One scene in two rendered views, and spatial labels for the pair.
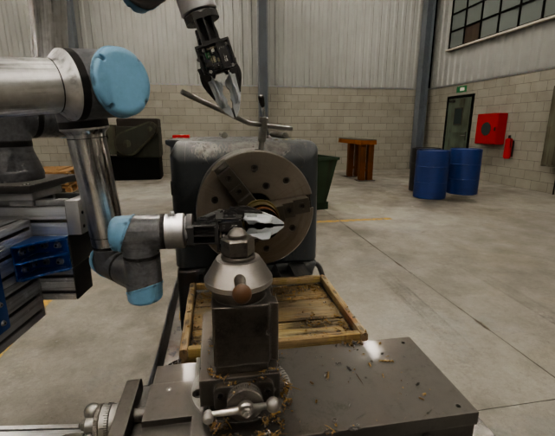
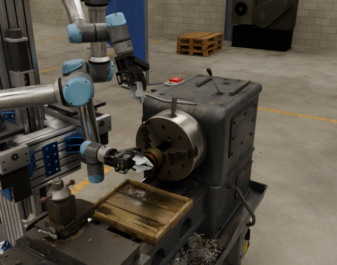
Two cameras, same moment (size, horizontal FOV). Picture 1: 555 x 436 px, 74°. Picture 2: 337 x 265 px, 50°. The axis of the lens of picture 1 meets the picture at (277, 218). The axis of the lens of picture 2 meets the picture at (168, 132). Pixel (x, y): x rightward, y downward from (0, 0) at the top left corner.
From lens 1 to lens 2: 1.04 m
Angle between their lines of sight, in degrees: 39
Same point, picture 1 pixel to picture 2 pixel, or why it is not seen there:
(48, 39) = not seen: hidden behind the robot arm
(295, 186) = (184, 142)
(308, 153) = (216, 118)
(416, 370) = (118, 255)
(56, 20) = not seen: hidden behind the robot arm
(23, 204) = (75, 117)
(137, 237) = (88, 153)
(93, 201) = (83, 130)
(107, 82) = (69, 95)
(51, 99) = (51, 101)
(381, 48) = not seen: outside the picture
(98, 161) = (85, 113)
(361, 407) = (82, 253)
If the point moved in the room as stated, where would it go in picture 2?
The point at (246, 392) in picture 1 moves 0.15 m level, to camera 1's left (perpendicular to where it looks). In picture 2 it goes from (49, 229) to (26, 212)
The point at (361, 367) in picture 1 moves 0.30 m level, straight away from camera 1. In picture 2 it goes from (104, 243) to (176, 213)
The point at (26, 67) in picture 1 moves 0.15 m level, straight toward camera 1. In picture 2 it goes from (42, 90) to (23, 102)
